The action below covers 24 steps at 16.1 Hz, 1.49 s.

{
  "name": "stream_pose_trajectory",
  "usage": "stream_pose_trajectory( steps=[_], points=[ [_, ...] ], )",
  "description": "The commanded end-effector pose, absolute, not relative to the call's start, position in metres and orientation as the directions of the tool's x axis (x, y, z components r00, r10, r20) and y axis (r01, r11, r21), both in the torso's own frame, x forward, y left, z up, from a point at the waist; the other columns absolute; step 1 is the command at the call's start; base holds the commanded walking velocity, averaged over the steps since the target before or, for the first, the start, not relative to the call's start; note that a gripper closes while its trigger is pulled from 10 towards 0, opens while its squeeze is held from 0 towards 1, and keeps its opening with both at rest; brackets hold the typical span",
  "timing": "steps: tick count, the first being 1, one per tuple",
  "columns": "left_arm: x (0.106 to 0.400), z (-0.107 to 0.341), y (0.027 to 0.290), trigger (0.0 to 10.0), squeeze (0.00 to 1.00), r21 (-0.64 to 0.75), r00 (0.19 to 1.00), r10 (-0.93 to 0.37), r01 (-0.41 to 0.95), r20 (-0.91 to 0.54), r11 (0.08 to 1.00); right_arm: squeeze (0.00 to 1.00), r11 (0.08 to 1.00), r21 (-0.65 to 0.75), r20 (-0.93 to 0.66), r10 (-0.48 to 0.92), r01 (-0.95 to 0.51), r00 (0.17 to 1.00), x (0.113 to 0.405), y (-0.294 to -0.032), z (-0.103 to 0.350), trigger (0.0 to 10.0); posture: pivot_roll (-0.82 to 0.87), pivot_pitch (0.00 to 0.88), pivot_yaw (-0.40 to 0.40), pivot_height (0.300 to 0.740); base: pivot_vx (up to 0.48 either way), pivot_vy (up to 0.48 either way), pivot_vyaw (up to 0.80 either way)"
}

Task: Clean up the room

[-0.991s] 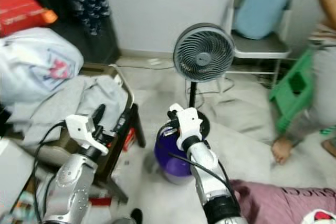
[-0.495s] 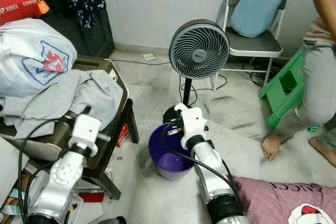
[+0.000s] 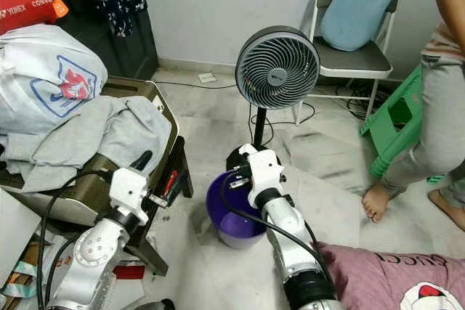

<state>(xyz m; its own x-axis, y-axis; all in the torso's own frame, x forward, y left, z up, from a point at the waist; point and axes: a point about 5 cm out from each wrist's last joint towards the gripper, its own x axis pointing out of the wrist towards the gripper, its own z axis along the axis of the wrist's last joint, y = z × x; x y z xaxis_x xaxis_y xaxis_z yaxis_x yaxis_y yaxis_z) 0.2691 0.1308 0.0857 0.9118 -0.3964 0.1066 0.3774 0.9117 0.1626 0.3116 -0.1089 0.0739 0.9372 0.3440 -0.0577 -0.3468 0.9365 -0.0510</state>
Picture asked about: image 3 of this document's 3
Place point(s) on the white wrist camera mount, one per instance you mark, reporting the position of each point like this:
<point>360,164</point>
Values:
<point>265,172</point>
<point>129,190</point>

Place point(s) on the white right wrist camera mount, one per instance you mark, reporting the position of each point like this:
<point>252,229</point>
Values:
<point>265,172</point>

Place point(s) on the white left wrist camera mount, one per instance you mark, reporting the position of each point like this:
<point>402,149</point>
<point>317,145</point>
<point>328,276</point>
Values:
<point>129,190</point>

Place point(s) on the grey standing fan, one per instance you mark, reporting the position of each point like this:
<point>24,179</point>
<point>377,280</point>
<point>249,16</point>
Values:
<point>277,70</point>

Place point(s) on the grey folding chair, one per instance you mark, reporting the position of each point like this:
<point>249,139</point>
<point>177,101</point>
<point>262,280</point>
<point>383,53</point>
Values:
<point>352,61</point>

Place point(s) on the blue cushion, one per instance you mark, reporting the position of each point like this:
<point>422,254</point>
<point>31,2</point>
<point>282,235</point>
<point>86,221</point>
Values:
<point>360,5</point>

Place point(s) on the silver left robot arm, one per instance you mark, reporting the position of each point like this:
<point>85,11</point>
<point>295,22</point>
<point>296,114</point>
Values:
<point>94,252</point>

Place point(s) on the pink cartoon mouse blanket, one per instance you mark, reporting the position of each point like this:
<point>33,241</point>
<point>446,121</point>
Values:
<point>392,281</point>

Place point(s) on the purple plastic bucket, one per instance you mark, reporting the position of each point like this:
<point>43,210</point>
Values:
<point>229,226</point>

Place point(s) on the grey crumpled clothing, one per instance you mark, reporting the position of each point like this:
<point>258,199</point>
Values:
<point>94,136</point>

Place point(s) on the small white floor adapter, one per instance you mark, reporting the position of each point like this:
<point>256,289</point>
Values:
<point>208,78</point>

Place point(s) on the green plastic stool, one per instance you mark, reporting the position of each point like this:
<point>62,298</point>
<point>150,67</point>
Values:
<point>396,136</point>

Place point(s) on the brown storage trunk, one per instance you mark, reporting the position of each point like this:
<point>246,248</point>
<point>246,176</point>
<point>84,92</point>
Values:
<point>94,195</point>

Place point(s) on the black cabinet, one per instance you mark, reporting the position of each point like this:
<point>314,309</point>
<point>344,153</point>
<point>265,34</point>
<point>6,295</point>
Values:
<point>138,56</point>

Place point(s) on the white bag with red-blue logo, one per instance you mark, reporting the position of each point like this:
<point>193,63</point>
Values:
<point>43,70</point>

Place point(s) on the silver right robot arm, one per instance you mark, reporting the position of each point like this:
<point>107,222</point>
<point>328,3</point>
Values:
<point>287,237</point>

